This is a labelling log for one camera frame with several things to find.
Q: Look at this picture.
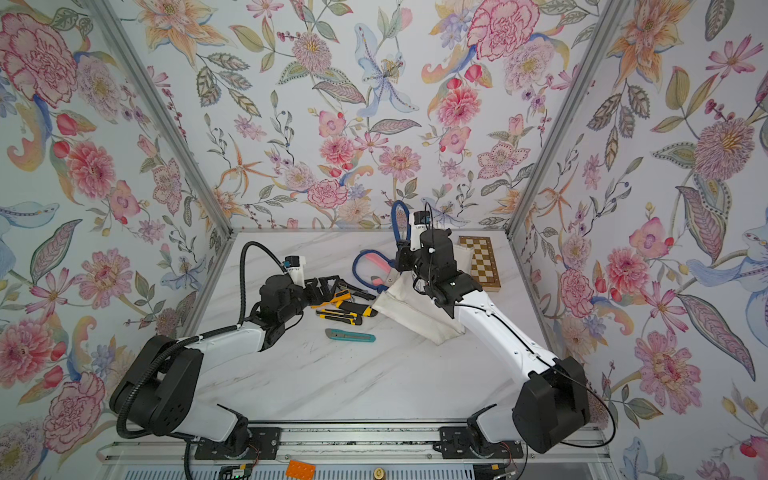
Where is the wooden chessboard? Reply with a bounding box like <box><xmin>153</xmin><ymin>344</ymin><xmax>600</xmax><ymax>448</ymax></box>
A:
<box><xmin>459</xmin><ymin>236</ymin><xmax>501</xmax><ymax>292</ymax></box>

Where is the left black corrugated cable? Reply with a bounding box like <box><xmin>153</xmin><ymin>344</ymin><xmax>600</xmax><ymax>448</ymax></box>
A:
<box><xmin>115</xmin><ymin>241</ymin><xmax>289</xmax><ymax>439</ymax></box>

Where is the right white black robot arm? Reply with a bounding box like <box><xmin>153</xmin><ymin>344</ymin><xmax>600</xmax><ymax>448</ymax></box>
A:
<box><xmin>395</xmin><ymin>228</ymin><xmax>591</xmax><ymax>454</ymax></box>

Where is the orange plastic block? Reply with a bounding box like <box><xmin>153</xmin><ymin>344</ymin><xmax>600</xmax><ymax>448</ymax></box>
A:
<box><xmin>285</xmin><ymin>460</ymin><xmax>317</xmax><ymax>480</ymax></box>

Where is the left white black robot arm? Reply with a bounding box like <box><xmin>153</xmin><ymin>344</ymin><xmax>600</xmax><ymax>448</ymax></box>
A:
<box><xmin>109</xmin><ymin>274</ymin><xmax>340</xmax><ymax>457</ymax></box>

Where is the small yellow black knife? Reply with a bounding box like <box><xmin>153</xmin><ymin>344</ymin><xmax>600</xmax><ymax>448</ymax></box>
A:
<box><xmin>315</xmin><ymin>309</ymin><xmax>363</xmax><ymax>326</ymax></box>

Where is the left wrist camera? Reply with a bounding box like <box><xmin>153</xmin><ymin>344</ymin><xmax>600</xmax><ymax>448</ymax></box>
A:
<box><xmin>283</xmin><ymin>255</ymin><xmax>306</xmax><ymax>287</ymax></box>

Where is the yellow black utility knife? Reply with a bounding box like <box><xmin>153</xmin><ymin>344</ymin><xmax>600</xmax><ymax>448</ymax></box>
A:
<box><xmin>336</xmin><ymin>300</ymin><xmax>378</xmax><ymax>317</ymax></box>

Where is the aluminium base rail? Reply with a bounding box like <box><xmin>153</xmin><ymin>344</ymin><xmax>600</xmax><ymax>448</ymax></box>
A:
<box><xmin>95</xmin><ymin>421</ymin><xmax>619</xmax><ymax>466</ymax></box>

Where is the white canvas cartoon pouch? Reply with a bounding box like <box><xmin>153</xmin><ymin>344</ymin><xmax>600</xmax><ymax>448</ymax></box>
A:
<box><xmin>351</xmin><ymin>200</ymin><xmax>475</xmax><ymax>346</ymax></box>

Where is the teal utility knife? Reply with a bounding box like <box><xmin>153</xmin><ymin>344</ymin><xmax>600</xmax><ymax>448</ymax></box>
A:
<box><xmin>325</xmin><ymin>328</ymin><xmax>376</xmax><ymax>343</ymax></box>

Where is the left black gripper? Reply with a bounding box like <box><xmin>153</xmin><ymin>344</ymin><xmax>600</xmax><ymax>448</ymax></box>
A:
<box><xmin>277</xmin><ymin>274</ymin><xmax>339</xmax><ymax>325</ymax></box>

